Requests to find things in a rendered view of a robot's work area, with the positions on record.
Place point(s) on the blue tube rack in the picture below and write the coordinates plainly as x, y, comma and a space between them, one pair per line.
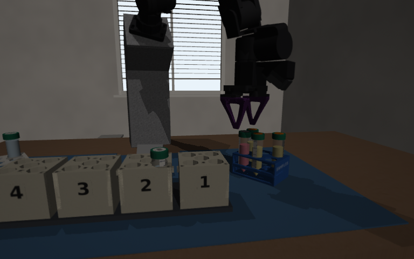
267, 174

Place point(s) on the blue bench mat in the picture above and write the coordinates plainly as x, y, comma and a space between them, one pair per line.
307, 202

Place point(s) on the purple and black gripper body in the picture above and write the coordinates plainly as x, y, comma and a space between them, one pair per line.
236, 90

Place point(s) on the test tube with pink liquid and green cap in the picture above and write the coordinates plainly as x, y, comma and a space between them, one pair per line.
244, 146

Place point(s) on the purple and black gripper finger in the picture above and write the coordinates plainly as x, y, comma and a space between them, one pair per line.
263, 101
243, 103

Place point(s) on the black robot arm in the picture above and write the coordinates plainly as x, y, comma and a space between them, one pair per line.
267, 43

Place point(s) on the white box with done label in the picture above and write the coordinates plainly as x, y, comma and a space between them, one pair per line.
142, 149

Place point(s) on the white tube rack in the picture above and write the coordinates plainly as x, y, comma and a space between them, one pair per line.
7, 160

